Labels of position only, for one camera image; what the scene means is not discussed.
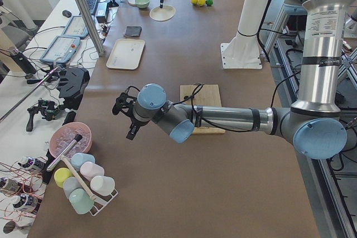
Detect cream rabbit tray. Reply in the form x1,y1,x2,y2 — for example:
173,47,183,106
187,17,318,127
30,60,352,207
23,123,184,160
106,38,145,70

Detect green bowl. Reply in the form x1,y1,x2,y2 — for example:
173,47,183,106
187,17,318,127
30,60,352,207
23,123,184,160
135,0,150,9

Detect cream round plate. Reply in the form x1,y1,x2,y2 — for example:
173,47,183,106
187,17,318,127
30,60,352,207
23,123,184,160
149,5,176,22

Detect green lime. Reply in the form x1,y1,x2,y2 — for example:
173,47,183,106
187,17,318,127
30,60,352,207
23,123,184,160
205,0,214,7

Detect grey folded cloth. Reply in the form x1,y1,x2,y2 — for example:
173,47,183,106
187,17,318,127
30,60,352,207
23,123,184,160
123,26,142,37

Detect metal scoop black tip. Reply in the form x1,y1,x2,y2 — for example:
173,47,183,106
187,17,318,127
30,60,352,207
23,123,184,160
46,134,83,172

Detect pink upturned plastic cup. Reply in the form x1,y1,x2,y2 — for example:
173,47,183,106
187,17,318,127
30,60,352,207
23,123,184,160
80,161,105,181

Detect blue upturned plastic cup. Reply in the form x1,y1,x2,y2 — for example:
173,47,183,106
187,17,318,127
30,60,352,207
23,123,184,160
70,153,95,171

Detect pink bowl with ice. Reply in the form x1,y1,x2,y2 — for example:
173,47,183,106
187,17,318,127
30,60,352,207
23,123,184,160
49,122,92,158

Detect white upturned plastic cup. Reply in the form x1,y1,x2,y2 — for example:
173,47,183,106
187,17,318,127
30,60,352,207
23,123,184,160
90,176,115,196

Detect black keyboard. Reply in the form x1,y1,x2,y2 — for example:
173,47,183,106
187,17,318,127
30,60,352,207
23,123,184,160
85,0,99,15

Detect bamboo cutting board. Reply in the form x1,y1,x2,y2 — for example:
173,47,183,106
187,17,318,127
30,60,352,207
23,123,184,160
180,85,225,135

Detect grey upturned plastic cup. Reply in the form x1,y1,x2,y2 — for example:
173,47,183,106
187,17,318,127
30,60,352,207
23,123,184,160
62,177,82,199

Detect yellow upturned plastic cup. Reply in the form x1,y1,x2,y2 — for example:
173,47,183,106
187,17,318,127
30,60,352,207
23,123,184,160
54,167,73,188

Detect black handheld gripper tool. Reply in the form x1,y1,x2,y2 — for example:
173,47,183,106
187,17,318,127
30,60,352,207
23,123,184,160
26,99,65,132

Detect green upturned plastic cup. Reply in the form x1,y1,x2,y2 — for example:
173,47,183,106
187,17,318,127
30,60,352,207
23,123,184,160
69,188,94,215

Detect blue teach pendant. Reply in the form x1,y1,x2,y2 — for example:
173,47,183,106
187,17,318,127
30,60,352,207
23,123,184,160
40,35,80,64
62,16,89,39

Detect black computer mouse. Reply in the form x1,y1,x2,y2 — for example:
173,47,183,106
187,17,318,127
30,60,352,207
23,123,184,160
62,10,72,18

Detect white wire cup rack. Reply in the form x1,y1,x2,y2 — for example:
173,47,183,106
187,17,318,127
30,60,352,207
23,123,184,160
89,189,119,216

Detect aluminium frame post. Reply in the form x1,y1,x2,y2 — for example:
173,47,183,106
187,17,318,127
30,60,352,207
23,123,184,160
75,0,104,56

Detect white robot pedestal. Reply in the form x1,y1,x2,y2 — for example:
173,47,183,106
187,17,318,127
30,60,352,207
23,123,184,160
221,0,268,70

